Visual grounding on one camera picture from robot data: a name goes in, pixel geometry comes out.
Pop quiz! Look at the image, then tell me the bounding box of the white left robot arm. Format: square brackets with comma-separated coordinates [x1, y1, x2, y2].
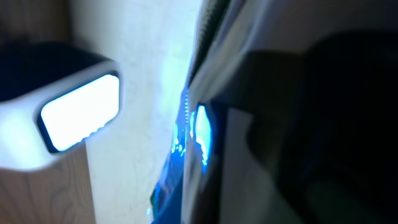
[220, 30, 397, 223]

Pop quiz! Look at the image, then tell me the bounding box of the white barcode scanner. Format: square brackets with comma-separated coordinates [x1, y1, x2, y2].
[1, 42, 123, 170]

